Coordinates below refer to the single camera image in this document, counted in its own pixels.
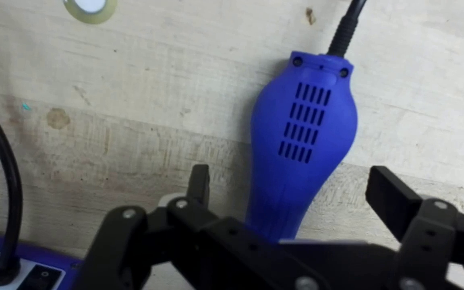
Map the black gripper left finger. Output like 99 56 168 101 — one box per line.
187 164 210 206

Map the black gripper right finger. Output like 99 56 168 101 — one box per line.
366 166 422 240

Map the blue hot air handle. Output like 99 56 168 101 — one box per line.
247 51 358 241

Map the blue soldering station box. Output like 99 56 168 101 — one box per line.
0 241 81 290

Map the clear tape roll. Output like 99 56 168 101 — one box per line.
63 0 118 24

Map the black handle hose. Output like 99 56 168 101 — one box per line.
326 0 369 58

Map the black station cable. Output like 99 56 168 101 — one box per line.
0 106 26 286

